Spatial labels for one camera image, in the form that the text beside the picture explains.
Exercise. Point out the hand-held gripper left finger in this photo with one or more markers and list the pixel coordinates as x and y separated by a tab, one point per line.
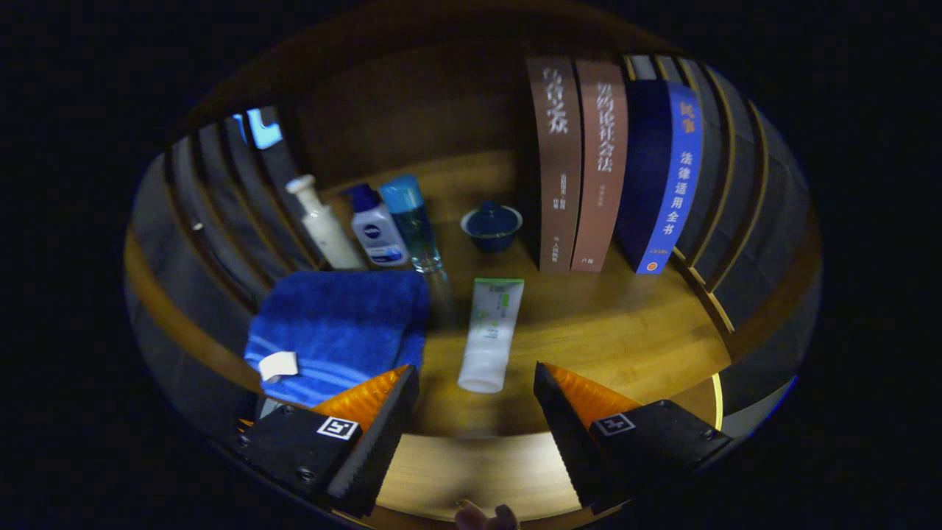
379	449

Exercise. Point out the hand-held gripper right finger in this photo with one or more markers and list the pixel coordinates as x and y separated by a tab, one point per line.
570	449

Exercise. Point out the white and green tube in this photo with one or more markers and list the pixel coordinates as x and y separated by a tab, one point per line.
489	338

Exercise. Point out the wooden countertop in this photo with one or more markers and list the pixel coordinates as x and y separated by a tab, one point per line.
603	331

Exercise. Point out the brown wooden cabinet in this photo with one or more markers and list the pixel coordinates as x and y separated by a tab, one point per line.
412	110

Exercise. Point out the folded blue towel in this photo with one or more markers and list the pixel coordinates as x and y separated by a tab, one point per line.
346	324

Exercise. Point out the white bottle with blue cap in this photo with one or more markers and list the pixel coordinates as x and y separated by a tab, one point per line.
377	234

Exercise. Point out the white pump bottle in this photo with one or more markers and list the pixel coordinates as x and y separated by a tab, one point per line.
327	232

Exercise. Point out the clear teal bottle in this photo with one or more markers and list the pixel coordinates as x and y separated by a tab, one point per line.
412	221

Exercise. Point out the dark blue lidded teacup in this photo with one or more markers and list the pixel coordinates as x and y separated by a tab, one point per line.
491	228

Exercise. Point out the brown book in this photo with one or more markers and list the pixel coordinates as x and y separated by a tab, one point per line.
558	169
600	169

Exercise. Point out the blue book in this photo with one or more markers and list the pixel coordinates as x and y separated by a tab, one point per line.
673	184

